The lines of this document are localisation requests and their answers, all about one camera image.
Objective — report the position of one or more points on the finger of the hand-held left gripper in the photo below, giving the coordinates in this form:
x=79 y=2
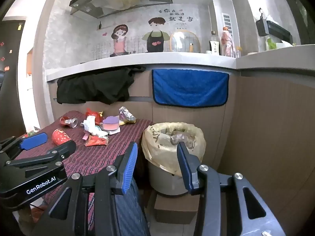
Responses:
x=34 y=140
x=64 y=148

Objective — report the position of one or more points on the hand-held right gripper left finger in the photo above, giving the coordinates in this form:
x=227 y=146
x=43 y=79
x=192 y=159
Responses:
x=129 y=167

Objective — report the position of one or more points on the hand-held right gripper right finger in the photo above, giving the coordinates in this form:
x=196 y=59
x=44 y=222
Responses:
x=183 y=167

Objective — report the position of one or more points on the red can with yellow print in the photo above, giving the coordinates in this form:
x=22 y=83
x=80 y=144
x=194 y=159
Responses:
x=60 y=136

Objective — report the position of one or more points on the grey trash bin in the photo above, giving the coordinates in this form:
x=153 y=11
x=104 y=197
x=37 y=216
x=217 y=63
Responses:
x=162 y=182

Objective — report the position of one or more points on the crushed red and silver can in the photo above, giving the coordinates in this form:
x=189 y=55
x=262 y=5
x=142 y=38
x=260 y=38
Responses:
x=70 y=122

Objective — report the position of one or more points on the red packet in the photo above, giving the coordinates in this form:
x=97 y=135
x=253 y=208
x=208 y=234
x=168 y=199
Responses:
x=96 y=141

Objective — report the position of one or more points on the white tissue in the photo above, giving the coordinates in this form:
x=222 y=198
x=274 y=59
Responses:
x=89 y=124

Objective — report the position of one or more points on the white and teal wrapper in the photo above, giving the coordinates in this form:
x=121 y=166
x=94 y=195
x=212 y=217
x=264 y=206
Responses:
x=99 y=130

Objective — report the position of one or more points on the yellow wrapper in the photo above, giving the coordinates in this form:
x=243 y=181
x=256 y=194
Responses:
x=126 y=122

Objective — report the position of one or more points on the red wrapper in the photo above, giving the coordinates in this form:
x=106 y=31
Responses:
x=93 y=113

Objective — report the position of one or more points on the purple heart shaped box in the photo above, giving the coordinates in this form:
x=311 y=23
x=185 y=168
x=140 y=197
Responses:
x=110 y=123

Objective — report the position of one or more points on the silver foil wrapper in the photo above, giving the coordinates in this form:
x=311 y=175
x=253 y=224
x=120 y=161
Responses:
x=125 y=113

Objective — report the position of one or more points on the green slipper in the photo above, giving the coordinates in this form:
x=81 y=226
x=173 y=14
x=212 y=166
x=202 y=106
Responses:
x=33 y=133

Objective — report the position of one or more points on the red plaid tablecloth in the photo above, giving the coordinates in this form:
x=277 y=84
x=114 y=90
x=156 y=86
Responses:
x=103 y=157

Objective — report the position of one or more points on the crumpled clear plastic bag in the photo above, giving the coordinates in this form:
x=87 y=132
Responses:
x=176 y=137

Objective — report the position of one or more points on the brown cardboard box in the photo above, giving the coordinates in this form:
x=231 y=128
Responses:
x=172 y=209

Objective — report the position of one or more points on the person's blue jeans leg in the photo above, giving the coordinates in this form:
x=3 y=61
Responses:
x=130 y=213

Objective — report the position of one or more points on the dark fridge with magnets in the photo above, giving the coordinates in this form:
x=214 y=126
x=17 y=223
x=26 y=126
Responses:
x=9 y=91

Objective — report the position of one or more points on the black cloth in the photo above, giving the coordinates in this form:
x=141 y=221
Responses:
x=98 y=86

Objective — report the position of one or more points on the blue towel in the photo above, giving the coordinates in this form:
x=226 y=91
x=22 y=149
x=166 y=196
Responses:
x=189 y=88

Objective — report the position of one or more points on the grey stone kitchen counter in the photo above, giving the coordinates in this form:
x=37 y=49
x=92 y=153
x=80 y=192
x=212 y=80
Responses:
x=172 y=59

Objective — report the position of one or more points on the dark sauce bottle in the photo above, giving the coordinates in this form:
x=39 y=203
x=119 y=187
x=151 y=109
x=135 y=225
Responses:
x=214 y=46

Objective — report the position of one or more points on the glass lid with wooden rim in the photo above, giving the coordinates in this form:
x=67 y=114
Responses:
x=184 y=41

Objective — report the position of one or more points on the clear drinking glass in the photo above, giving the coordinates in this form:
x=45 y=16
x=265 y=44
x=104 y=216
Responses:
x=237 y=52

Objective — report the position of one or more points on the plastic bottle with red contents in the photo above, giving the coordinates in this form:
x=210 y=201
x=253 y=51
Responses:
x=226 y=43

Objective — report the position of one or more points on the white bowl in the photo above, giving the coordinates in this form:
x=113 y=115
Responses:
x=252 y=53

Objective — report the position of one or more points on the green leafy vegetable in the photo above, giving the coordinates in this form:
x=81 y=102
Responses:
x=270 y=43

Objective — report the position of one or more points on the black hanging utensil holder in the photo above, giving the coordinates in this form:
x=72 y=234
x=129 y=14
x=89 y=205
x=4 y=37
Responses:
x=262 y=28

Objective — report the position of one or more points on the cartoon couple wall sticker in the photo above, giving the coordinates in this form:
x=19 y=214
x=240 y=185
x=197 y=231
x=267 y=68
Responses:
x=155 y=36

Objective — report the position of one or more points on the black wall rack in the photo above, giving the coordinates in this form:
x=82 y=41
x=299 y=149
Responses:
x=278 y=30

